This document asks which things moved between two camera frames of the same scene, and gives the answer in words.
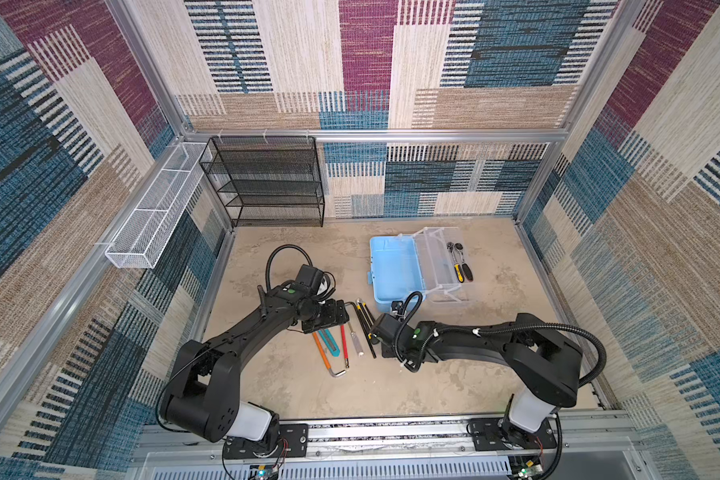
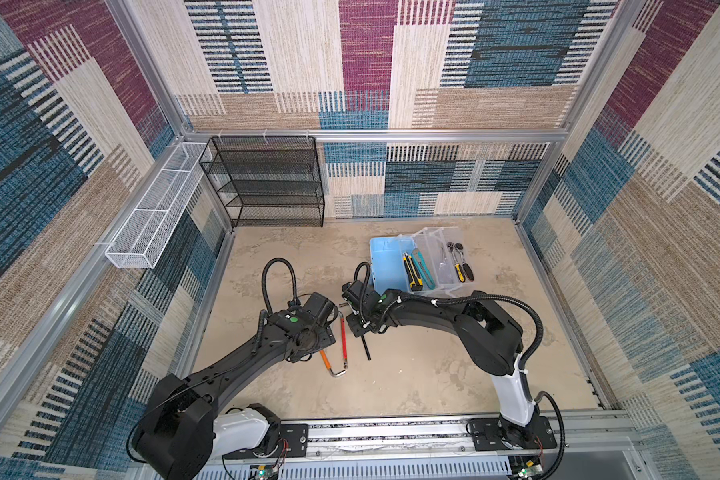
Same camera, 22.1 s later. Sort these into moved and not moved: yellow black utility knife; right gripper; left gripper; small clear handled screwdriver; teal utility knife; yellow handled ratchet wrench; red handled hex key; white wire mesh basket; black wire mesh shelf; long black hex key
Moved: long black hex key; small clear handled screwdriver; left gripper; right gripper; yellow black utility knife; teal utility knife
Not moved: red handled hex key; black wire mesh shelf; white wire mesh basket; yellow handled ratchet wrench
